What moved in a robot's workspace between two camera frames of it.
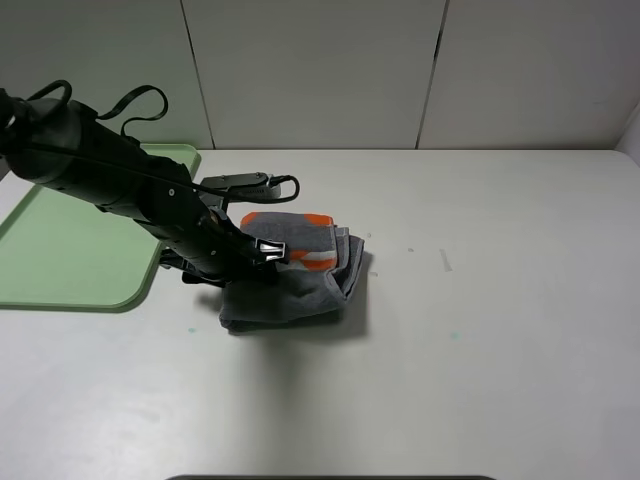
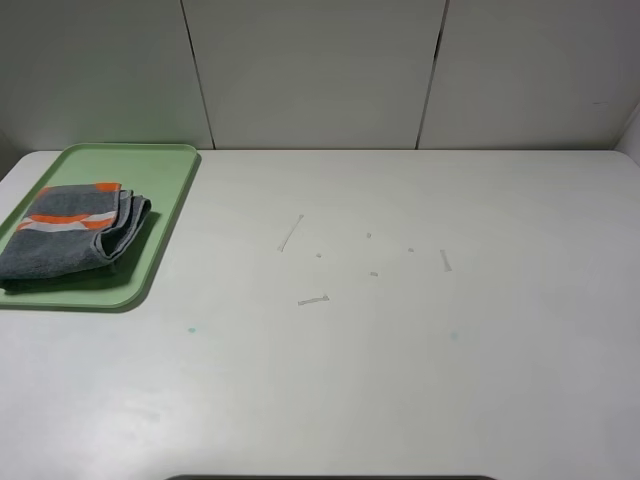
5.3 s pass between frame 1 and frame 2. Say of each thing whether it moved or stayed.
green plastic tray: stayed
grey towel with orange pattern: moved
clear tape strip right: stayed
